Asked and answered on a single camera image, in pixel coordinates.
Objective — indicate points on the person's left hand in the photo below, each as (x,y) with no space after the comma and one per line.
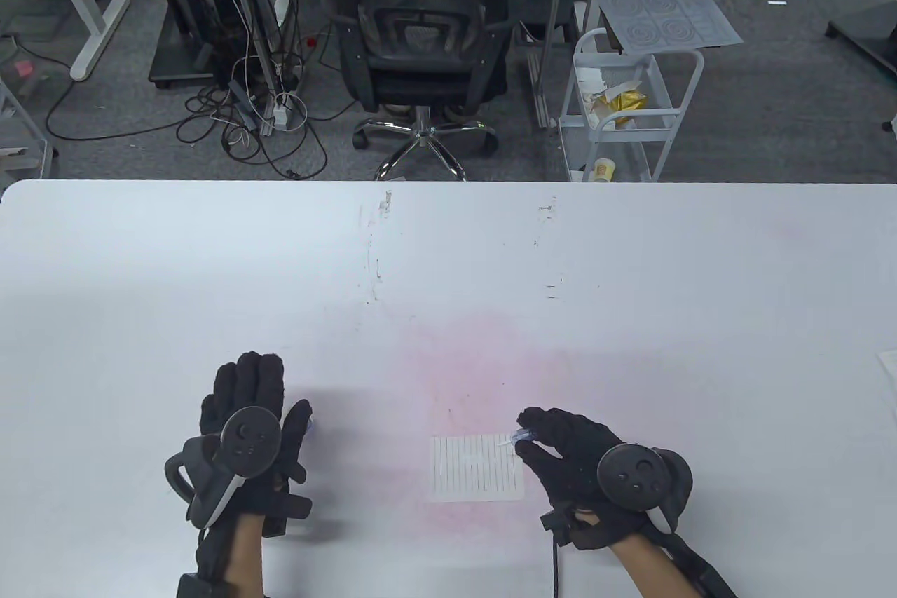
(294,430)

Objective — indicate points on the person's right hand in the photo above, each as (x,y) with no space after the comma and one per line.
(571,447)

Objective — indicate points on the person's left little finger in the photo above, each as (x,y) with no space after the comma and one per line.
(209,416)

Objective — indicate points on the person's left middle finger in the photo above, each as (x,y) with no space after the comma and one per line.
(249,381)

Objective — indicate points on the person's left thumb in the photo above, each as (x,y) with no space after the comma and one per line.
(298,426)

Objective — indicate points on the person's right thumb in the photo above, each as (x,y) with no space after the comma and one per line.
(536,461)

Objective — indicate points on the person's left forearm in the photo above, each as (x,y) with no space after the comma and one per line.
(242,559)

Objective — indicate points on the person's right forearm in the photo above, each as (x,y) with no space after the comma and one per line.
(648,570)

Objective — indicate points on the black round tracker on glove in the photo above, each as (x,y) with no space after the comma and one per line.
(245,444)
(634,475)

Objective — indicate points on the white lined paper card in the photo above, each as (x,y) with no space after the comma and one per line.
(476,472)

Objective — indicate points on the white power strip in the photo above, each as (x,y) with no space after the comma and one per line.
(280,111)

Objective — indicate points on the paper cup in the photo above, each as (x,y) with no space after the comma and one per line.
(603,172)

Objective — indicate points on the black mesh office chair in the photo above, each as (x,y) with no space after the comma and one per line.
(420,76)

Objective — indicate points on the white paper sheet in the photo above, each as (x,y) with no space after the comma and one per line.
(890,374)

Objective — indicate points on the white papers in cart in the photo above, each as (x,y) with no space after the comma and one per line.
(596,100)

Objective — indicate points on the black computer tower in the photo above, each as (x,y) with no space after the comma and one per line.
(189,16)

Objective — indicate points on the gold foil packet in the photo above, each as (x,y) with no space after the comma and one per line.
(627,100)

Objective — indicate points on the black desk with white legs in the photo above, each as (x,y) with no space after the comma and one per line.
(91,23)

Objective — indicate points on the white rolling cart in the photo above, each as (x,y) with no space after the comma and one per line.
(690,86)

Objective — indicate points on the grey sheet with circle prints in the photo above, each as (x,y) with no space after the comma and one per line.
(666,5)

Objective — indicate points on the black stand base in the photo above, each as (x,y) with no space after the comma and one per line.
(869,30)

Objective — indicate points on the aluminium frame post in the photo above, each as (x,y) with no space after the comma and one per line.
(254,30)

